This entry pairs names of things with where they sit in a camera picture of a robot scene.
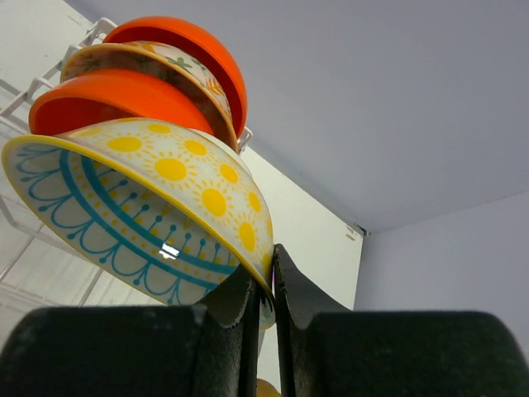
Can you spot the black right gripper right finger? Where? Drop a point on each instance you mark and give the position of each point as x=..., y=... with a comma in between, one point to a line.
x=325, y=349

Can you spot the white wire dish rack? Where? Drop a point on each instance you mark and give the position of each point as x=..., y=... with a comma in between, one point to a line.
x=22, y=218

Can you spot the small brown object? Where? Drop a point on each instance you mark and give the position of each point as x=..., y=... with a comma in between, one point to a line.
x=265, y=389

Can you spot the floral patterned bowl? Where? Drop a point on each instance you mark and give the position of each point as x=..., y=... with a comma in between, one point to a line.
x=168, y=63

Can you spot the orange bowl front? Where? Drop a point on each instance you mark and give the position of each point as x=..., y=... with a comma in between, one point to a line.
x=109, y=94

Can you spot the orange bowl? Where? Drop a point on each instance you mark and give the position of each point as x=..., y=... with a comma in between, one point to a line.
x=109, y=94
x=200, y=44

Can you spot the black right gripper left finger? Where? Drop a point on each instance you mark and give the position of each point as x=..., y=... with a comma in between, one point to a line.
x=204, y=349

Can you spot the yellow sun patterned bowl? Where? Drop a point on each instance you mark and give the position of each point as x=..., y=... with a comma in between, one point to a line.
x=170, y=211

